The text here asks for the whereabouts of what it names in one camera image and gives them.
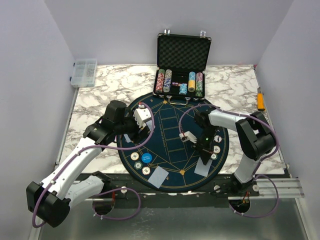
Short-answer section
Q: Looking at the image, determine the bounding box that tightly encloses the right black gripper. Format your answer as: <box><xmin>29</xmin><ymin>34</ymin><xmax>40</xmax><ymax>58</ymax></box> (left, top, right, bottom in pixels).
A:
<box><xmin>191</xmin><ymin>125</ymin><xmax>220</xmax><ymax>165</ymax></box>

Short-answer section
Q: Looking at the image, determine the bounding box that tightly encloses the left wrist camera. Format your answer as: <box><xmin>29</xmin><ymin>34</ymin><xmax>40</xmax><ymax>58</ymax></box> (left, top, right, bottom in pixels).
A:
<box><xmin>133</xmin><ymin>103</ymin><xmax>152</xmax><ymax>128</ymax></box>

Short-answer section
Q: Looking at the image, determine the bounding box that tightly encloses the green poker chip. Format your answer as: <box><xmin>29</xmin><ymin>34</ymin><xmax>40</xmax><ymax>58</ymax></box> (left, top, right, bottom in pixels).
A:
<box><xmin>210</xmin><ymin>153</ymin><xmax>218</xmax><ymax>160</ymax></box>

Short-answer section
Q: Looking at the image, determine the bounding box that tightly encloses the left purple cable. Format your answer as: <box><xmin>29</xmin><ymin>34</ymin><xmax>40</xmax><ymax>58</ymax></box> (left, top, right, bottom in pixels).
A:
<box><xmin>32</xmin><ymin>101</ymin><xmax>155</xmax><ymax>228</ymax></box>

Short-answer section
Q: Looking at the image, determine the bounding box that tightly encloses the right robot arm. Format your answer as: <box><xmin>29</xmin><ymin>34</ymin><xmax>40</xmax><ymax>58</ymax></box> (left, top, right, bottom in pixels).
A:
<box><xmin>193</xmin><ymin>107</ymin><xmax>279</xmax><ymax>196</ymax></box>

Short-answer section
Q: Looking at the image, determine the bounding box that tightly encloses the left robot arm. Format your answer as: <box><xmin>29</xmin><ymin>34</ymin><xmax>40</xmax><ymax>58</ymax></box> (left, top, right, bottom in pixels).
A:
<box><xmin>26</xmin><ymin>100</ymin><xmax>155</xmax><ymax>229</ymax></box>

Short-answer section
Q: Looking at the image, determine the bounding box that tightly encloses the pink green chip stack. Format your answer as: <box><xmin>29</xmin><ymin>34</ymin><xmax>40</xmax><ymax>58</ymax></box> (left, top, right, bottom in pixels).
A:
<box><xmin>195</xmin><ymin>72</ymin><xmax>203</xmax><ymax>97</ymax></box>

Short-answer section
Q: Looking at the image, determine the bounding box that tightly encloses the yellow white poker chip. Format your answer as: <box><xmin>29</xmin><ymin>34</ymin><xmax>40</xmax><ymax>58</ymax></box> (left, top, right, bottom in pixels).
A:
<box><xmin>213</xmin><ymin>145</ymin><xmax>221</xmax><ymax>154</ymax></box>

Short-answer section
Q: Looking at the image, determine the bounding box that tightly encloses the red white chip stack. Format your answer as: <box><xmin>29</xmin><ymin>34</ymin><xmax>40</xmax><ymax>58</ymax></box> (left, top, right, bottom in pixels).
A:
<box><xmin>155</xmin><ymin>69</ymin><xmax>165</xmax><ymax>93</ymax></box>

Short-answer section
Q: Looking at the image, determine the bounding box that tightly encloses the round blue poker mat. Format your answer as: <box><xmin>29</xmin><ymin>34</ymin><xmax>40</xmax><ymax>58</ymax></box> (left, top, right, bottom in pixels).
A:
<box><xmin>116</xmin><ymin>93</ymin><xmax>230</xmax><ymax>192</ymax></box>

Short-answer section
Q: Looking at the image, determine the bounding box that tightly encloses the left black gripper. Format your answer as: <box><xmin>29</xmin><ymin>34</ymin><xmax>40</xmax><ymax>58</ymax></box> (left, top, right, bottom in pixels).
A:
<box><xmin>115</xmin><ymin>107</ymin><xmax>150</xmax><ymax>143</ymax></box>

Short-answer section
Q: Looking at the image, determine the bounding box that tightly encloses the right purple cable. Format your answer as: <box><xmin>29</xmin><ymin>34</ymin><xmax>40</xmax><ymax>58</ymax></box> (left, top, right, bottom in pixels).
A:
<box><xmin>178</xmin><ymin>103</ymin><xmax>280</xmax><ymax>218</ymax></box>

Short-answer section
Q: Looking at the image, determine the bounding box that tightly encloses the green white chip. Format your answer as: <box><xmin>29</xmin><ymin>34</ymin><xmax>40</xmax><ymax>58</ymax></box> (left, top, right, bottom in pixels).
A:
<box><xmin>134</xmin><ymin>161</ymin><xmax>143</xmax><ymax>170</ymax></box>

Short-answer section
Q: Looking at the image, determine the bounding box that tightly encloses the black mounting base rail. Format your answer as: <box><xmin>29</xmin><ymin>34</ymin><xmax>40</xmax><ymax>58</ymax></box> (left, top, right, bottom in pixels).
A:
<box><xmin>84</xmin><ymin>172</ymin><xmax>261</xmax><ymax>210</ymax></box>

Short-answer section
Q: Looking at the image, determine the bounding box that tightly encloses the yellow chip stack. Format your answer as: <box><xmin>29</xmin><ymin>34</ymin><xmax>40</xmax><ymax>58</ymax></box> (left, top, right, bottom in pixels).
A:
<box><xmin>188</xmin><ymin>71</ymin><xmax>196</xmax><ymax>92</ymax></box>

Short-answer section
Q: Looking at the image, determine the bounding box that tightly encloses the orange utility knife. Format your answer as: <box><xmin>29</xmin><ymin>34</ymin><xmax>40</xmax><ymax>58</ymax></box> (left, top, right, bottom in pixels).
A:
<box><xmin>256</xmin><ymin>87</ymin><xmax>266</xmax><ymax>112</ymax></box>

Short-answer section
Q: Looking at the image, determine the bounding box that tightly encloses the playing card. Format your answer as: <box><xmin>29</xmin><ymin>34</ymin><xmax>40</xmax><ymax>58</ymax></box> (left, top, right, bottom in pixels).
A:
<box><xmin>148</xmin><ymin>166</ymin><xmax>169</xmax><ymax>189</ymax></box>
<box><xmin>123</xmin><ymin>134</ymin><xmax>132</xmax><ymax>143</ymax></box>
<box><xmin>194</xmin><ymin>159</ymin><xmax>213</xmax><ymax>177</ymax></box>
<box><xmin>146</xmin><ymin>120</ymin><xmax>153</xmax><ymax>130</ymax></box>

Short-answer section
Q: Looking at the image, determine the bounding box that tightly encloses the black aluminium chip case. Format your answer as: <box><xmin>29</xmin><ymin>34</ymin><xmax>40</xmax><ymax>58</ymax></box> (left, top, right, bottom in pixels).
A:
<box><xmin>152</xmin><ymin>29</ymin><xmax>212</xmax><ymax>101</ymax></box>

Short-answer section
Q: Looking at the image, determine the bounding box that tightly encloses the blue small blind button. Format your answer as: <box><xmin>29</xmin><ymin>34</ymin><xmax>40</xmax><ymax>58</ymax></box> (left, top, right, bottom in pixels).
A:
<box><xmin>141</xmin><ymin>153</ymin><xmax>153</xmax><ymax>164</ymax></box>

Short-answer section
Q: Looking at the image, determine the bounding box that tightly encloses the purple cable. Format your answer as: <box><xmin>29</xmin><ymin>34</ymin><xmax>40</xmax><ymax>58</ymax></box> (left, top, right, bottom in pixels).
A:
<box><xmin>32</xmin><ymin>101</ymin><xmax>155</xmax><ymax>228</ymax></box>
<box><xmin>178</xmin><ymin>103</ymin><xmax>280</xmax><ymax>218</ymax></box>

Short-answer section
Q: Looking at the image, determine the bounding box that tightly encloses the row of dice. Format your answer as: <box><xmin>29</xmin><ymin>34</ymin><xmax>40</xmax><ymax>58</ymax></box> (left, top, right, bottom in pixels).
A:
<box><xmin>172</xmin><ymin>82</ymin><xmax>181</xmax><ymax>87</ymax></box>

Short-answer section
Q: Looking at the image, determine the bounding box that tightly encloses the blue grey chip stack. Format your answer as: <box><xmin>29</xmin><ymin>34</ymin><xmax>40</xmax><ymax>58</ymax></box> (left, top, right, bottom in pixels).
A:
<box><xmin>163</xmin><ymin>69</ymin><xmax>172</xmax><ymax>93</ymax></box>

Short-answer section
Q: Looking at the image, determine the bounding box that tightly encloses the light blue chip stack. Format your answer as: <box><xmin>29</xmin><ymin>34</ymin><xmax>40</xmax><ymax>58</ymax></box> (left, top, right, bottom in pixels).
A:
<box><xmin>179</xmin><ymin>83</ymin><xmax>188</xmax><ymax>95</ymax></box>

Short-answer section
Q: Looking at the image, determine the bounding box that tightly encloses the red white poker chip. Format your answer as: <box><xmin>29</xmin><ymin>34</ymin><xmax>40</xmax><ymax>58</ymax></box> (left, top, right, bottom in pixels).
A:
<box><xmin>214</xmin><ymin>135</ymin><xmax>222</xmax><ymax>143</ymax></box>

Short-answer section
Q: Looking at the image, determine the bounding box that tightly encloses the clear plastic organizer box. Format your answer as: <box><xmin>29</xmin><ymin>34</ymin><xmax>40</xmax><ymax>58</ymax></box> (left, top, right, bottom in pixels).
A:
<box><xmin>70</xmin><ymin>58</ymin><xmax>98</xmax><ymax>88</ymax></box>

